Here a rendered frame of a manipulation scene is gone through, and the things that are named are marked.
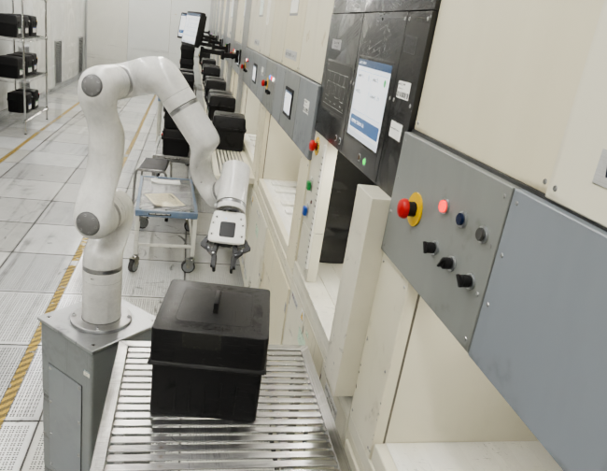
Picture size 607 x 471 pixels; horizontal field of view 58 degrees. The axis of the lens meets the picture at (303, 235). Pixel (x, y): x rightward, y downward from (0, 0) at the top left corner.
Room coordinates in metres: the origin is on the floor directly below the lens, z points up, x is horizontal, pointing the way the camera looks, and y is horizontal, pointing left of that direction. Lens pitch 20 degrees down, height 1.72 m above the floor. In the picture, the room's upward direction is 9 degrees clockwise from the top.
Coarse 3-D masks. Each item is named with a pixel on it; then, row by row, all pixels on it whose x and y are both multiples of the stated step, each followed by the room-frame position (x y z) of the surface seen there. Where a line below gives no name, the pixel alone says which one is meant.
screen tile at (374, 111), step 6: (378, 78) 1.45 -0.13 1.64; (372, 84) 1.50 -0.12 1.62; (378, 84) 1.45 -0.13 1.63; (372, 90) 1.49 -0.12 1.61; (378, 90) 1.44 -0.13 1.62; (384, 90) 1.40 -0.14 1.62; (384, 96) 1.39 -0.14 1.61; (372, 102) 1.47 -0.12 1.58; (372, 108) 1.46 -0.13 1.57; (378, 108) 1.41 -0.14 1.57; (366, 114) 1.50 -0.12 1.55; (372, 114) 1.45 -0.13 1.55; (378, 114) 1.41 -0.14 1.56; (378, 120) 1.40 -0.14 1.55
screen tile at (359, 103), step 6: (360, 72) 1.61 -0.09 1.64; (366, 72) 1.56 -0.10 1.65; (360, 78) 1.60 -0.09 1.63; (366, 78) 1.55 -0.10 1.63; (360, 84) 1.59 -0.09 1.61; (366, 84) 1.54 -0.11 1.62; (366, 90) 1.54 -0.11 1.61; (354, 96) 1.63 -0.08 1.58; (360, 96) 1.57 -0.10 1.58; (366, 96) 1.53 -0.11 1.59; (354, 102) 1.62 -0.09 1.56; (360, 102) 1.56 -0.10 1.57; (366, 102) 1.52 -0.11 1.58; (354, 108) 1.61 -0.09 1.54; (360, 108) 1.55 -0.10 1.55
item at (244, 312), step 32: (192, 288) 1.39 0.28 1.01; (224, 288) 1.43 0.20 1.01; (256, 288) 1.46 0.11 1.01; (160, 320) 1.20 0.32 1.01; (192, 320) 1.22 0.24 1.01; (224, 320) 1.25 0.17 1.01; (256, 320) 1.27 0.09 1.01; (160, 352) 1.16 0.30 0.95; (192, 352) 1.17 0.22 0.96; (224, 352) 1.17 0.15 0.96; (256, 352) 1.18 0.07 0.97
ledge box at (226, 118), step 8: (216, 112) 4.36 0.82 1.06; (224, 112) 4.40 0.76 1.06; (232, 112) 4.47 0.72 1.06; (216, 120) 4.22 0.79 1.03; (224, 120) 4.24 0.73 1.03; (232, 120) 4.25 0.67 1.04; (240, 120) 4.26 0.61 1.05; (216, 128) 4.21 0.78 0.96; (224, 128) 4.23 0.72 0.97; (232, 128) 4.24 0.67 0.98; (240, 128) 4.26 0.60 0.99; (224, 136) 4.24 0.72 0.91; (232, 136) 4.25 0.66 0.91; (240, 136) 4.26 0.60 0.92; (224, 144) 4.24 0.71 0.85; (232, 144) 4.25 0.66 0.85; (240, 144) 4.26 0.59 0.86
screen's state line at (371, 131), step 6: (354, 114) 1.61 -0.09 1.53; (354, 120) 1.60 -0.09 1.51; (360, 120) 1.54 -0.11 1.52; (354, 126) 1.59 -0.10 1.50; (360, 126) 1.53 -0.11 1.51; (366, 126) 1.48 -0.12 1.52; (372, 126) 1.44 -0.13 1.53; (366, 132) 1.47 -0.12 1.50; (372, 132) 1.43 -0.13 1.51; (372, 138) 1.42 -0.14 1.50
